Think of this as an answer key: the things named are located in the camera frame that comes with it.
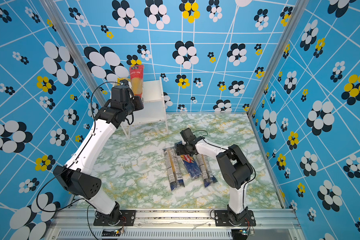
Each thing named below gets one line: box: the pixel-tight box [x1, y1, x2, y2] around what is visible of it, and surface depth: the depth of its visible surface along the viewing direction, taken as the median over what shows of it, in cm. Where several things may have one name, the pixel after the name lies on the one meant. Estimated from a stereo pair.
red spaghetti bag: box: [129, 64, 144, 99], surface depth 80 cm
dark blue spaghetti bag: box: [180, 154, 202, 181], surface depth 90 cm
